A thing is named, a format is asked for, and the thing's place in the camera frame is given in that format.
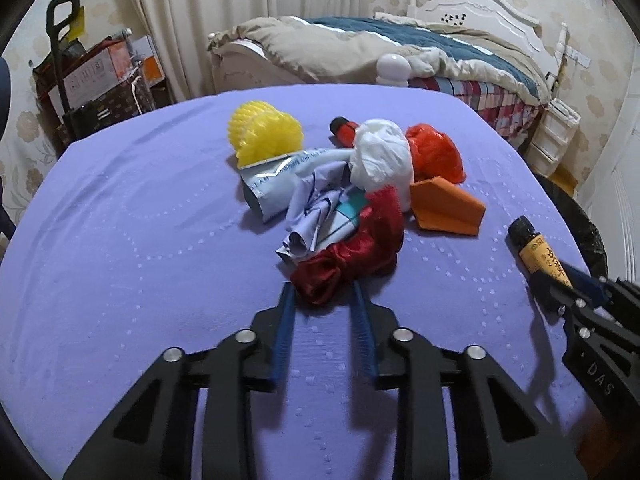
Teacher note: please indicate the orange and white cardboard box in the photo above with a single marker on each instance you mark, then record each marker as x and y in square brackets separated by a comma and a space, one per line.
[100, 67]

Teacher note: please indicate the white wardrobe door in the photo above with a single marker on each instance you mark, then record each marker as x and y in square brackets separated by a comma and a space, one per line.
[620, 185]

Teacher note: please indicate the purple tablecloth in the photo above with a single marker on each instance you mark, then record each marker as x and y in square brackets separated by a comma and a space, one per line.
[125, 260]

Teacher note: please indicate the white wall socket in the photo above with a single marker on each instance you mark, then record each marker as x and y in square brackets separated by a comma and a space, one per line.
[580, 58]

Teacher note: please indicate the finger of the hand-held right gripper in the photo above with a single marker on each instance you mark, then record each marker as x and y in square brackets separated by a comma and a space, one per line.
[550, 295]
[590, 285]

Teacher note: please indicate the yellow spiky ball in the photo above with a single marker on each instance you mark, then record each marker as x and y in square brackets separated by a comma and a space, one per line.
[260, 132]

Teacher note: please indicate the lavender paper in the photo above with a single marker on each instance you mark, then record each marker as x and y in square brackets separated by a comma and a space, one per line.
[305, 210]

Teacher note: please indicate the black lined trash bin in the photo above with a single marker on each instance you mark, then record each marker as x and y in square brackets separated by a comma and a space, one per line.
[580, 225]

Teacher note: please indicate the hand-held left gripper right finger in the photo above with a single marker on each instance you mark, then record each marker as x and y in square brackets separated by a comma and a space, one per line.
[362, 330]

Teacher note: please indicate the bed with quilt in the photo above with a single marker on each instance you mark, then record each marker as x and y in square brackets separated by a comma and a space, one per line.
[480, 7]

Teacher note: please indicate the beige and blue quilt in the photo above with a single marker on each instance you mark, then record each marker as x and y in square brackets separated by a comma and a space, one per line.
[400, 35]

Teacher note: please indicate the white plastic drawer unit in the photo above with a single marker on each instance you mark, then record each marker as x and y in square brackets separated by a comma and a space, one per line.
[550, 135]

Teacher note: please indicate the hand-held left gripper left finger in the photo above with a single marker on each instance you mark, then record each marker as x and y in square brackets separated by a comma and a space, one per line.
[285, 330]

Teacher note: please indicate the red marker with black cap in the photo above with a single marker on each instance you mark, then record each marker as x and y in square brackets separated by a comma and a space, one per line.
[344, 131]

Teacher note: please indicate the white plastic bag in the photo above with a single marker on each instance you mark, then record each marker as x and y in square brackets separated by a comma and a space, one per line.
[380, 155]

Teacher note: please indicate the yellow bottle with black cap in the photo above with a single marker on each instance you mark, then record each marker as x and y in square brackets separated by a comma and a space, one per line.
[537, 255]

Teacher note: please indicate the dark red shiny cloth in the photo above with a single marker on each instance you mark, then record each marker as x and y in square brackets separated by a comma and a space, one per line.
[360, 255]

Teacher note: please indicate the teal and white packet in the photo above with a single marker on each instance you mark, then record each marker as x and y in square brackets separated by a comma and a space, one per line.
[347, 210]

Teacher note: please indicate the black hand cart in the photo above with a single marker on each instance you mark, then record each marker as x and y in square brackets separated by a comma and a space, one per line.
[60, 80]

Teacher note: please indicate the orange folded cardboard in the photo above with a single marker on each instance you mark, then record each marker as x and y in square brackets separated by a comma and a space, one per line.
[445, 207]

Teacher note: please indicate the grey mailer bag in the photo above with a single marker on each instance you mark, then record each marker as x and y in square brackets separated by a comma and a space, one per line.
[272, 180]

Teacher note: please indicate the plaid bed sheet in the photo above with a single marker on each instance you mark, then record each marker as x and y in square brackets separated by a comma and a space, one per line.
[495, 105]

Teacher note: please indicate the orange red plastic bag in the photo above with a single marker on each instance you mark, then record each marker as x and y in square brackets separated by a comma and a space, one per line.
[432, 152]

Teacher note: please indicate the dark blue chair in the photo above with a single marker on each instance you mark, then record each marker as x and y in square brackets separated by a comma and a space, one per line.
[3, 95]

